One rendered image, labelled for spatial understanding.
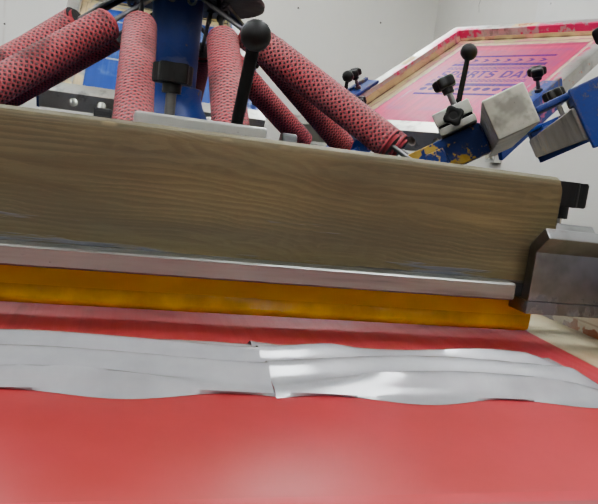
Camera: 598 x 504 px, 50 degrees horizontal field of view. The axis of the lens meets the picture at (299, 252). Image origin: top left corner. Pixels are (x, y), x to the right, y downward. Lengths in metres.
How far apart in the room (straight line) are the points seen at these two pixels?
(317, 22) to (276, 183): 4.39
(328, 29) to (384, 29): 0.41
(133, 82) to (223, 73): 0.13
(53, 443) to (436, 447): 0.13
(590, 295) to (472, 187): 0.10
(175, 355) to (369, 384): 0.09
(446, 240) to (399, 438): 0.17
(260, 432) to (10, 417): 0.08
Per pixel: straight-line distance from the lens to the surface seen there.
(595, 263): 0.43
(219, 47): 0.99
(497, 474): 0.24
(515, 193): 0.41
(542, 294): 0.41
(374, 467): 0.23
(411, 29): 4.96
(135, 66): 0.90
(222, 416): 0.25
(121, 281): 0.36
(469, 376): 0.32
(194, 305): 0.36
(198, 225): 0.34
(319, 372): 0.29
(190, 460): 0.21
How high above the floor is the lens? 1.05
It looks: 8 degrees down
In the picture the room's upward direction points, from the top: 7 degrees clockwise
